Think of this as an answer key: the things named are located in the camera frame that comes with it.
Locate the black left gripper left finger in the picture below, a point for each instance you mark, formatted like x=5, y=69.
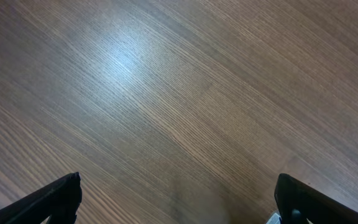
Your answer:
x=57, y=203

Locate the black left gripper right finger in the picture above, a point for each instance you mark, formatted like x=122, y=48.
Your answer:
x=300, y=203

